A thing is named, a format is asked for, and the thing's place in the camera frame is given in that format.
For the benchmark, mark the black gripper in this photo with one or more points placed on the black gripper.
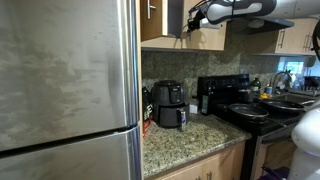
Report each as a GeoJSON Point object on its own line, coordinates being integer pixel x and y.
{"type": "Point", "coordinates": [200, 16]}

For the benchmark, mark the steel kitchen sink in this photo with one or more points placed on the steel kitchen sink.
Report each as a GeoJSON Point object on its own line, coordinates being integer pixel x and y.
{"type": "Point", "coordinates": [293, 98]}

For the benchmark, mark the black countertop appliance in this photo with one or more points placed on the black countertop appliance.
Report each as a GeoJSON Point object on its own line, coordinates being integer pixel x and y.
{"type": "Point", "coordinates": [312, 82]}

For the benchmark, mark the black and red bag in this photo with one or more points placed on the black and red bag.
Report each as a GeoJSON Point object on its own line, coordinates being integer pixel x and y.
{"type": "Point", "coordinates": [146, 108]}

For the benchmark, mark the stainless steel fridge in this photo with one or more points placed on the stainless steel fridge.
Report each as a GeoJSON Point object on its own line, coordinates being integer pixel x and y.
{"type": "Point", "coordinates": [63, 90]}

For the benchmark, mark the light wood base cabinet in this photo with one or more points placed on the light wood base cabinet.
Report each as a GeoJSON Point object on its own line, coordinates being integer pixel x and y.
{"type": "Point", "coordinates": [216, 165]}

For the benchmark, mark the kitchen window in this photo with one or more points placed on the kitchen window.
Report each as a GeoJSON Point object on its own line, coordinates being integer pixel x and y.
{"type": "Point", "coordinates": [295, 68]}

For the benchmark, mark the yellow sponge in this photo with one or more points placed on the yellow sponge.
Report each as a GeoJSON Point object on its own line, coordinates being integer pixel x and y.
{"type": "Point", "coordinates": [263, 96]}

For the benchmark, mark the black frying pan silver rim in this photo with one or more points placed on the black frying pan silver rim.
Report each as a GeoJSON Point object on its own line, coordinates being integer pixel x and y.
{"type": "Point", "coordinates": [248, 110]}

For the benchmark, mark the green bottle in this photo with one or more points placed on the green bottle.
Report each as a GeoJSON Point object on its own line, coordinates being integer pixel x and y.
{"type": "Point", "coordinates": [255, 85]}

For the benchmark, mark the large black frying pan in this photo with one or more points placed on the large black frying pan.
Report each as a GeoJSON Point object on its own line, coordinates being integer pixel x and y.
{"type": "Point", "coordinates": [281, 105]}

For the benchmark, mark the black air fryer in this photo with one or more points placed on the black air fryer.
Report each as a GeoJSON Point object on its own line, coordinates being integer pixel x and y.
{"type": "Point", "coordinates": [168, 103]}

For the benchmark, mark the small black pot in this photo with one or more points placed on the small black pot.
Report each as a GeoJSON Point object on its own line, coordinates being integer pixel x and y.
{"type": "Point", "coordinates": [245, 96]}

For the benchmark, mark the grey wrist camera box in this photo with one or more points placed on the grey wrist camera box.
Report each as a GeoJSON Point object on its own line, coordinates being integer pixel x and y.
{"type": "Point", "coordinates": [211, 24]}

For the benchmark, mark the small white box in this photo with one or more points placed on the small white box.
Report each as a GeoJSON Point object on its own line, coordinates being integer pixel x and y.
{"type": "Point", "coordinates": [193, 108]}

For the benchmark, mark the light wood cabinet door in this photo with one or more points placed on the light wood cabinet door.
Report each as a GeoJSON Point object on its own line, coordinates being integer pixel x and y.
{"type": "Point", "coordinates": [206, 38]}

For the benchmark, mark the light wood wall cabinet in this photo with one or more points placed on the light wood wall cabinet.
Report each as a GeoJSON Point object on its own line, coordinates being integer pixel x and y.
{"type": "Point", "coordinates": [160, 43]}

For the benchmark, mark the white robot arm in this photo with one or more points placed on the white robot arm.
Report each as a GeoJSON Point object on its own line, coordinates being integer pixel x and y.
{"type": "Point", "coordinates": [253, 8]}

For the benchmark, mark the silver kitchen faucet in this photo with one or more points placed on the silver kitchen faucet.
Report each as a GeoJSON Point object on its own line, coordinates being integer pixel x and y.
{"type": "Point", "coordinates": [278, 77]}

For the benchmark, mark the black rectangular device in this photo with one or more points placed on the black rectangular device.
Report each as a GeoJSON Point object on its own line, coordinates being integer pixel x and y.
{"type": "Point", "coordinates": [204, 104]}

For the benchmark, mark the black kitchen stove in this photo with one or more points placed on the black kitchen stove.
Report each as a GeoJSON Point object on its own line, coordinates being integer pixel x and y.
{"type": "Point", "coordinates": [220, 86]}

